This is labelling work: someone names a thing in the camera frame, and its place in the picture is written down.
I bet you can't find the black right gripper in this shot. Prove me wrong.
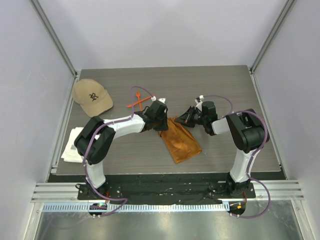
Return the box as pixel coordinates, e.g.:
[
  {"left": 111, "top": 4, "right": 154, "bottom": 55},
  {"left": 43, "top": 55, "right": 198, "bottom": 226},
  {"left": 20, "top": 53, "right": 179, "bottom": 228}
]
[{"left": 174, "top": 106, "right": 207, "bottom": 128}]

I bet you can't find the orange cloth napkin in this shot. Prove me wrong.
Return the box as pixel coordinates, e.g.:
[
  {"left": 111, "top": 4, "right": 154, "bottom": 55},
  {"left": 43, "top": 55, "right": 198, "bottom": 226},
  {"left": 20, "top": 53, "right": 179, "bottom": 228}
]
[{"left": 158, "top": 117, "right": 202, "bottom": 164}]

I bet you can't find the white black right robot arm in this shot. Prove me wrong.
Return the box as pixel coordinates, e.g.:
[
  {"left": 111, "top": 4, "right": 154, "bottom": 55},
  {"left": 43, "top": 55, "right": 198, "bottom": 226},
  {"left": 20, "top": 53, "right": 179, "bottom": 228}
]
[{"left": 174, "top": 100, "right": 270, "bottom": 198}]

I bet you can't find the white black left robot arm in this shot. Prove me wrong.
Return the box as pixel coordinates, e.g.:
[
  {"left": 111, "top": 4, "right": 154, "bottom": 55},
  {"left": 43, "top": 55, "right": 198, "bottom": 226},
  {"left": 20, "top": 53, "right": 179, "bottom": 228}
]
[{"left": 74, "top": 97, "right": 168, "bottom": 200}]

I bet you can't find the orange plastic fork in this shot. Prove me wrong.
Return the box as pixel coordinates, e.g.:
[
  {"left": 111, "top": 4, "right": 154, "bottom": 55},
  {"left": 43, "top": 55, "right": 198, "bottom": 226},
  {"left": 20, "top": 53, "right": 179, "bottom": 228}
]
[{"left": 135, "top": 91, "right": 143, "bottom": 111}]

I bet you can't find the beige baseball cap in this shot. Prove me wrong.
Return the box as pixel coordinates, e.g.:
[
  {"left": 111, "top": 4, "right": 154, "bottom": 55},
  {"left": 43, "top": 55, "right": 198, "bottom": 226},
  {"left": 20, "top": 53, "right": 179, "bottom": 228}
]
[{"left": 71, "top": 79, "right": 114, "bottom": 118}]

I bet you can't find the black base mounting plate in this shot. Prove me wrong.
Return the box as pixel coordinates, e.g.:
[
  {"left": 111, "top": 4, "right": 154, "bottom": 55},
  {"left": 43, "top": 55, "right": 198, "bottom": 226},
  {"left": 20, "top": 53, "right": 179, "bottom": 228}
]
[{"left": 75, "top": 173, "right": 256, "bottom": 205}]

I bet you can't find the white folded towel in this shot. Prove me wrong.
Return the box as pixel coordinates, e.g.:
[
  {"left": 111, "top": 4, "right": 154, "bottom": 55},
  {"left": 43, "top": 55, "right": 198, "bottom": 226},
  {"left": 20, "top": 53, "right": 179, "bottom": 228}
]
[{"left": 61, "top": 127, "right": 83, "bottom": 163}]

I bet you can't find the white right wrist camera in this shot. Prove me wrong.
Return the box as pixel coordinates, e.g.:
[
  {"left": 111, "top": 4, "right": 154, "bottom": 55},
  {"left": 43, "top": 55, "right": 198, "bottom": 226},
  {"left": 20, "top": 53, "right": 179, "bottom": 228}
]
[{"left": 195, "top": 95, "right": 204, "bottom": 112}]

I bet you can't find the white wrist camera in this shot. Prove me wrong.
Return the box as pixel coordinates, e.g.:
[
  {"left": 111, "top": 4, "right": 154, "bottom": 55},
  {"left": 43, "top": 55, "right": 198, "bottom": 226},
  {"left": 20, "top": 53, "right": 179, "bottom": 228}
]
[
  {"left": 150, "top": 95, "right": 166, "bottom": 104},
  {"left": 195, "top": 95, "right": 204, "bottom": 112}
]

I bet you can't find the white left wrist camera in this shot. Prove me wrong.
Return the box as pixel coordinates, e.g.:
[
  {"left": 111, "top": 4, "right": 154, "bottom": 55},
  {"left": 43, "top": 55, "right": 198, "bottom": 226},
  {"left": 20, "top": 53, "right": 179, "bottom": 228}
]
[{"left": 150, "top": 95, "right": 166, "bottom": 104}]

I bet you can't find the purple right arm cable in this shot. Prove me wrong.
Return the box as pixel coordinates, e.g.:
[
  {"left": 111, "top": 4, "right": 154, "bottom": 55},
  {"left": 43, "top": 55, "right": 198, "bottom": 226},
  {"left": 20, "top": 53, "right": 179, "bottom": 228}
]
[{"left": 198, "top": 94, "right": 272, "bottom": 220}]

